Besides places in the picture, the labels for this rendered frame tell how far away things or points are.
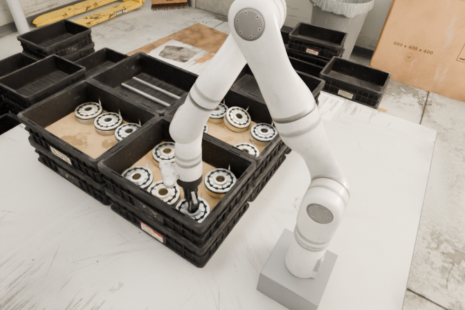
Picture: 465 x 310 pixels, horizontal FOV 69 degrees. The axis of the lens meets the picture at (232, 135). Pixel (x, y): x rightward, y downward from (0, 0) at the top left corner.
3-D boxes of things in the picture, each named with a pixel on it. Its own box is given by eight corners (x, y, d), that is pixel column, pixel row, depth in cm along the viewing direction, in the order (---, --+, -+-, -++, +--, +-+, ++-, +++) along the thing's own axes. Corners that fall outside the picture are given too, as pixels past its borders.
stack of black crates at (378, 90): (369, 125, 251) (392, 73, 221) (359, 148, 231) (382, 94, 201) (319, 107, 265) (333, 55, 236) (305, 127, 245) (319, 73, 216)
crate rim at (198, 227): (257, 167, 107) (258, 161, 106) (201, 234, 88) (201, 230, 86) (162, 120, 122) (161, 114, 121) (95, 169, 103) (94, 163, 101)
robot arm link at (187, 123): (161, 139, 78) (186, 99, 70) (172, 116, 85) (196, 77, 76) (187, 153, 80) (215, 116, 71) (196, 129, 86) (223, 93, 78)
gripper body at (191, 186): (206, 177, 90) (206, 199, 96) (197, 156, 96) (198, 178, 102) (178, 184, 88) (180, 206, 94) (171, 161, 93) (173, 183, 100)
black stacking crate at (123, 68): (209, 102, 148) (209, 80, 141) (164, 139, 129) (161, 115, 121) (142, 73, 163) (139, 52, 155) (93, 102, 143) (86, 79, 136)
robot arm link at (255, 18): (262, -14, 52) (314, 123, 62) (277, -24, 60) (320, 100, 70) (214, 8, 57) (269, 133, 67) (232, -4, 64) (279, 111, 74)
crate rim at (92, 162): (162, 120, 122) (161, 114, 121) (95, 169, 103) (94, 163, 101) (87, 83, 137) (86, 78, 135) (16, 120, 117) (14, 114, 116)
